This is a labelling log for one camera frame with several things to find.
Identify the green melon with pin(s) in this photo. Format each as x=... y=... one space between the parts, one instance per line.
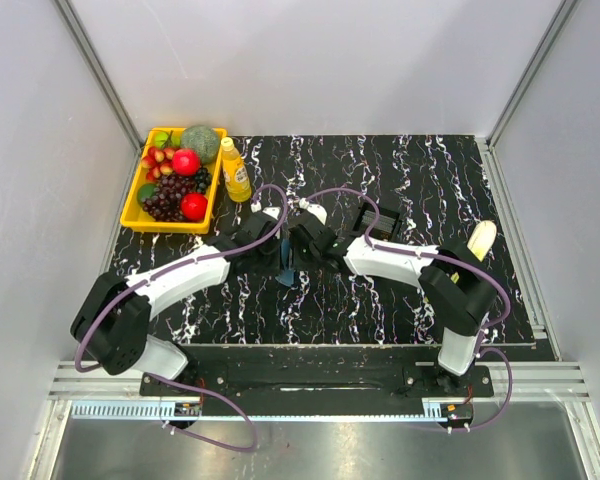
x=203 y=140

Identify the yellow juice bottle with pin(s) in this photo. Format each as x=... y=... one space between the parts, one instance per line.
x=236 y=178

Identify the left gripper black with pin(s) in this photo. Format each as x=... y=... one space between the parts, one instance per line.
x=268 y=271

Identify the green lime fruit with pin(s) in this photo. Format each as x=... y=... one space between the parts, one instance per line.
x=162 y=139

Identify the small red fruit cluster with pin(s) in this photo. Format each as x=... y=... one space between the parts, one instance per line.
x=157 y=163

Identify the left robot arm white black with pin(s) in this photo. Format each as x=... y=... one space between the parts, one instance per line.
x=112 y=325

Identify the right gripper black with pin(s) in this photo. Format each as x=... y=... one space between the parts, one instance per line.
x=294 y=245

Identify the yellow plastic tray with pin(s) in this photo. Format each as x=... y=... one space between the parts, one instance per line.
x=134 y=218

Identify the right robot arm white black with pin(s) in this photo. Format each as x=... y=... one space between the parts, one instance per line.
x=451 y=276

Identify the green avocado fruit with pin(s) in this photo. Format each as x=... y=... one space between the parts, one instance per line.
x=145 y=192

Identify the blue card holder wallet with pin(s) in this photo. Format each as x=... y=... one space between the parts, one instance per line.
x=286 y=274

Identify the white celery stalk with leaves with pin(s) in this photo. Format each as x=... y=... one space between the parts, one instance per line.
x=482 y=239

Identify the dark purple grape bunch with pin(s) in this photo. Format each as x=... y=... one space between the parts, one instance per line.
x=164 y=205

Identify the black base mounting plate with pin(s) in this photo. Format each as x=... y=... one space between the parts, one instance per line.
x=411 y=371

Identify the red apple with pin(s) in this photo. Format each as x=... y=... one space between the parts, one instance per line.
x=194 y=206

